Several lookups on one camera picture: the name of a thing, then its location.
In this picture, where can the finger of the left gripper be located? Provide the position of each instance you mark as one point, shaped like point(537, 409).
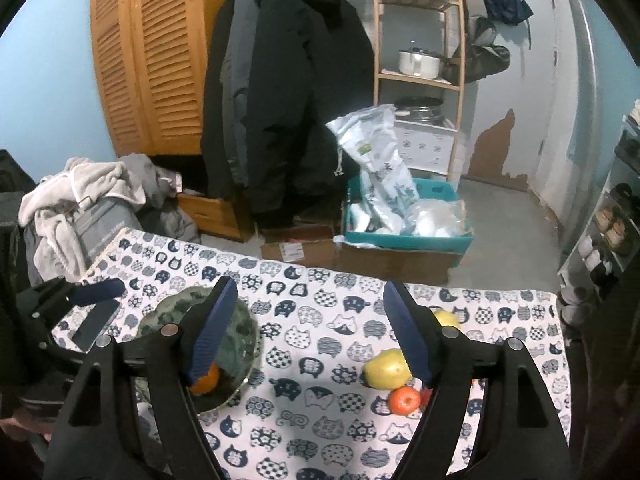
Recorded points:
point(84, 295)

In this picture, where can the large orange front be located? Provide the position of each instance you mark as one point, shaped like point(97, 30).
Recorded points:
point(207, 383)

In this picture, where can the small tangerine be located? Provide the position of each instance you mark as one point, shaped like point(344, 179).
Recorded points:
point(403, 401)

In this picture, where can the red apple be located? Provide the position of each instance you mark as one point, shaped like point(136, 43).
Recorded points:
point(426, 395)

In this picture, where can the person left hand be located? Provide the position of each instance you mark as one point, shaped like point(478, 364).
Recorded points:
point(20, 425)

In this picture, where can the black smartphone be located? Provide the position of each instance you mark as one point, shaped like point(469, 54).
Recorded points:
point(94, 324)

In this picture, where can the pile of grey clothes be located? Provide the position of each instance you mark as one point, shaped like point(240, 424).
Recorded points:
point(70, 217)

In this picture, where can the wooden drawer box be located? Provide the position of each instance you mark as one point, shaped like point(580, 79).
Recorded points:
point(222, 218)

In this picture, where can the cat pattern tablecloth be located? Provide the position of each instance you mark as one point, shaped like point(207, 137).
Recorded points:
point(291, 343)

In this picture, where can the small cardboard box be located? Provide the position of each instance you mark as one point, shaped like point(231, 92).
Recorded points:
point(309, 253)

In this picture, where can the metal shoe rack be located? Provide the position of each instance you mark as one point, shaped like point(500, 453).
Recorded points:
point(609, 241)

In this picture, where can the clear plastic bag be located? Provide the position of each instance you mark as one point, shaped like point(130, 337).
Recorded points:
point(429, 217)

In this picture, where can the teal plastic crate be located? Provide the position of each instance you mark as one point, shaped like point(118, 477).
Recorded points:
point(361, 228)

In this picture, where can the white rice bag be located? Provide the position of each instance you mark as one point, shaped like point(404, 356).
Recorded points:
point(388, 191)

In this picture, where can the wooden louvered wardrobe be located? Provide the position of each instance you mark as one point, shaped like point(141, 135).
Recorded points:
point(150, 58)

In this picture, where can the white patterned drawer box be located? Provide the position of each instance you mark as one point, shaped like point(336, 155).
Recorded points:
point(426, 148)

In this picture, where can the white door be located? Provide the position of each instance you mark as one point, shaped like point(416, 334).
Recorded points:
point(510, 114)

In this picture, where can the black hanging coat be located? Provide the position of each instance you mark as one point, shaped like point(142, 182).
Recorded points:
point(278, 71)

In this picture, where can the metal steamer pot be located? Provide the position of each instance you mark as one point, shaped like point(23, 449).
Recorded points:
point(423, 109)

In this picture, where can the grey hanging bag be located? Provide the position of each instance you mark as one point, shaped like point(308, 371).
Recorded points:
point(483, 57)

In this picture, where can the white cooking pot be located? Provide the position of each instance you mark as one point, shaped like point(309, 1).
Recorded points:
point(420, 63)

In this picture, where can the wooden shelf rack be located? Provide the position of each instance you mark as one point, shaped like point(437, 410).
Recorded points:
point(435, 25)

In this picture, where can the dark folded umbrella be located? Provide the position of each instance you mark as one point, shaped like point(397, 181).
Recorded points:
point(511, 13)

